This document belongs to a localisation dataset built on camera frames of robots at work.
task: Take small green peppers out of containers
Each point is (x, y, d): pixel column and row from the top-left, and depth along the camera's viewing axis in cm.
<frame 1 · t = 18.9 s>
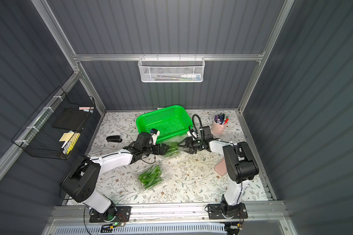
left hand: (163, 146, 89), fingers open
right hand: (181, 147, 88), fingers open
green plastic basket: (171, 122, 114), on the table
clear pepper container near: (150, 176, 85), point 3 cm above the table
clear pepper container far: (174, 150, 92), point 7 cm above the table
pink pen cup: (219, 122, 99), point 13 cm above the table
black stapler: (114, 138, 102), point 4 cm above the table

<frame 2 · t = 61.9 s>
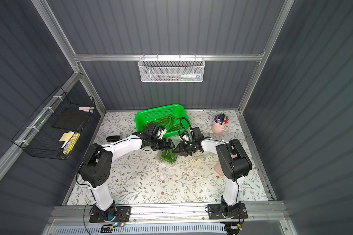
left hand: (169, 146, 90), fingers open
right hand: (175, 152, 89), fingers open
clear pepper container near: (168, 155, 93), point 4 cm above the table
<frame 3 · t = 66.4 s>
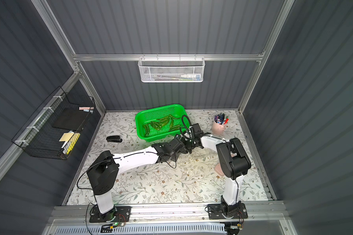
left hand: (174, 151, 88), fingers closed
right hand: (175, 149, 89), fingers open
green pepper left: (147, 129, 110), on the table
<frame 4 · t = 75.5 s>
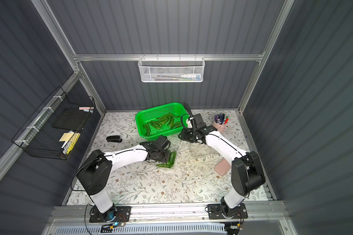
left hand: (166, 157, 90), fingers open
right hand: (181, 136, 86), fingers open
